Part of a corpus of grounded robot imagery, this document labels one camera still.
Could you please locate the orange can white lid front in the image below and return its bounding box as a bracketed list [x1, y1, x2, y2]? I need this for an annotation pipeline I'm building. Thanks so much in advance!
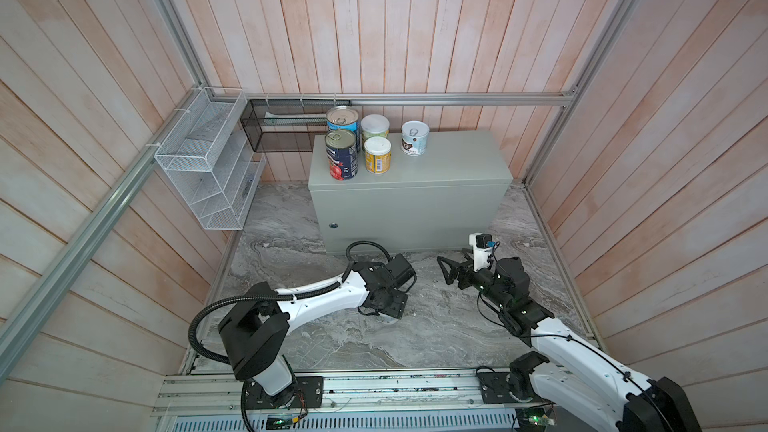
[364, 136, 392, 174]

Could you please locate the blue soup can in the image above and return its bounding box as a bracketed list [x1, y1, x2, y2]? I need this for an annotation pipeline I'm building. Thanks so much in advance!
[326, 105, 362, 151]

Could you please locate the orange can white lid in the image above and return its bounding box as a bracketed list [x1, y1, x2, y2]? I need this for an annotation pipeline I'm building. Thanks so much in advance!
[360, 114, 390, 141]
[364, 136, 392, 174]

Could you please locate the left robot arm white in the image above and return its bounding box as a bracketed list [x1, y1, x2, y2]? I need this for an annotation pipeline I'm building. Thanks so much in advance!
[218, 254, 416, 397]

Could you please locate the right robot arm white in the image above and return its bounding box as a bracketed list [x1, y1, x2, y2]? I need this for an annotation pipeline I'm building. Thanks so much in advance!
[437, 257, 701, 431]

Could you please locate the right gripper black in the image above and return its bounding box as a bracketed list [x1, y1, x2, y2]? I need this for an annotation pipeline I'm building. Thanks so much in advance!
[438, 246, 507, 311]

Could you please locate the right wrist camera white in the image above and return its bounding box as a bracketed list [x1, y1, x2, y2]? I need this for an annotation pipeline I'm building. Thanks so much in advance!
[469, 233, 498, 272]

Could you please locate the pull-tab can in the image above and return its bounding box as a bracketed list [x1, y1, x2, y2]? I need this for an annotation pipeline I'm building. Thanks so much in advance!
[401, 120, 430, 156]

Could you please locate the white wire mesh shelf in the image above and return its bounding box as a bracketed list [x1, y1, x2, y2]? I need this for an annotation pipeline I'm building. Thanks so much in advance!
[155, 87, 264, 231]

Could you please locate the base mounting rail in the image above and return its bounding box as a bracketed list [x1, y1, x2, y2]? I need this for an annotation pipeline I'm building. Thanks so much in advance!
[151, 369, 588, 431]

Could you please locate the grey metal cabinet box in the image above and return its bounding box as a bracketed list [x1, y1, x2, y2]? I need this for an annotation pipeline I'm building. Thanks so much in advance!
[308, 130, 513, 254]

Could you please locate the aluminium frame rail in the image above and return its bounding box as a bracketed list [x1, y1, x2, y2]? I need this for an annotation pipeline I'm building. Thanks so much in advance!
[0, 0, 667, 373]

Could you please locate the dark tomato can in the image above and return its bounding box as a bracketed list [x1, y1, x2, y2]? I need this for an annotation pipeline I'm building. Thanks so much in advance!
[325, 129, 358, 180]

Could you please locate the black mesh basket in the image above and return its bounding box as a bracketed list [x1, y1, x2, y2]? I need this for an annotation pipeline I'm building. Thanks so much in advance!
[240, 98, 351, 153]

